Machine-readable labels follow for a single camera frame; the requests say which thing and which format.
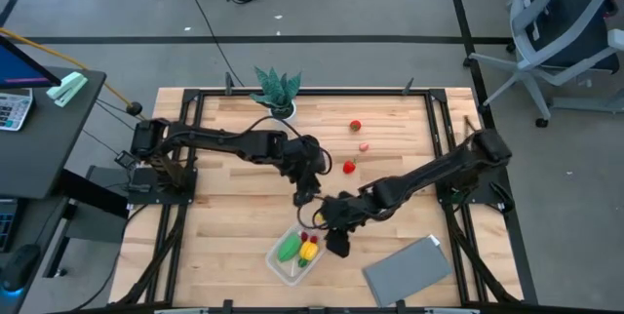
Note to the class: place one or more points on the black keyboard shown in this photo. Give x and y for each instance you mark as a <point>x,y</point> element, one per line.
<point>6,223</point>

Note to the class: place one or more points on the grey mesh office chair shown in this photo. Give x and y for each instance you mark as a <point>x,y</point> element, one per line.
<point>565,21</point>

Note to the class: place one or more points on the clear plastic tupperware container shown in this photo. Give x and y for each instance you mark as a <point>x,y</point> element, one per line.
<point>292,272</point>

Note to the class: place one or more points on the mint green stapler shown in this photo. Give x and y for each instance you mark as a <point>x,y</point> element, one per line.
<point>66,89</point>

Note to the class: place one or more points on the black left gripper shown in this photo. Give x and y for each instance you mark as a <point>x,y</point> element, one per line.
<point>304,158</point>

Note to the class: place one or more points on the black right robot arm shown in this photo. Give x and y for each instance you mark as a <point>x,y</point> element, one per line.
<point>429,170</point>

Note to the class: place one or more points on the grey container lid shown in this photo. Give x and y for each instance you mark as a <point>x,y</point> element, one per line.
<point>407,271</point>

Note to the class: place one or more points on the small dark red toy fruit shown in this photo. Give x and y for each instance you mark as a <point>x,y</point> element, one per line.
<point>304,236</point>
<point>314,239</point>

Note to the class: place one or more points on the small pink toy fruit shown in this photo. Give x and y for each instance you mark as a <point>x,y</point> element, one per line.
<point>363,146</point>

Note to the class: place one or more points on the black computer mouse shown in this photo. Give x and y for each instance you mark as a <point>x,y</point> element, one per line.
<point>19,267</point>

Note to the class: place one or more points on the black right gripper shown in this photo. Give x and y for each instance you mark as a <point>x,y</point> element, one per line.
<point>343,214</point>

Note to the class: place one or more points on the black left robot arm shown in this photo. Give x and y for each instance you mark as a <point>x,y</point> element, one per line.
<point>219,138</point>

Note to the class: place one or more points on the artificial plant in white pot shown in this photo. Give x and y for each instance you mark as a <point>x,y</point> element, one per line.
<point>275,90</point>

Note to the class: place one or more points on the black desk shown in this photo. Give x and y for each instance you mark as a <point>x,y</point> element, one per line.
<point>49,148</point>

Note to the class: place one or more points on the green oval toy vegetable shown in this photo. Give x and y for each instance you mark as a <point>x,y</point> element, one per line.
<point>289,248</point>

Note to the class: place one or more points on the white calculator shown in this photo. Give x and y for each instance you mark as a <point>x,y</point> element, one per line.
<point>14,109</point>

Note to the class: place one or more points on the yellow toy bell pepper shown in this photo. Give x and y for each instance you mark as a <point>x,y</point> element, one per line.
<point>308,250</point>

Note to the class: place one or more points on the black desk base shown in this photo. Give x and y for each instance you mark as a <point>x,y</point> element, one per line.
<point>97,216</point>

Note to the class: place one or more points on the red toy strawberry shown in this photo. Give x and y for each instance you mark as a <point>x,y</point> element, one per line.
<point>355,126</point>
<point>348,167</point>

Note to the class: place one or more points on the black aluminium table frame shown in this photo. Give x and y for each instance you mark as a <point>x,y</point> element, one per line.
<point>365,92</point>

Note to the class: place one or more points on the computer monitor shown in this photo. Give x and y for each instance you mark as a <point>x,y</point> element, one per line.
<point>19,67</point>

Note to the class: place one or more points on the black frame bracket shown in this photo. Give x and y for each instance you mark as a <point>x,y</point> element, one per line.
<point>228,85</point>
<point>408,87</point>

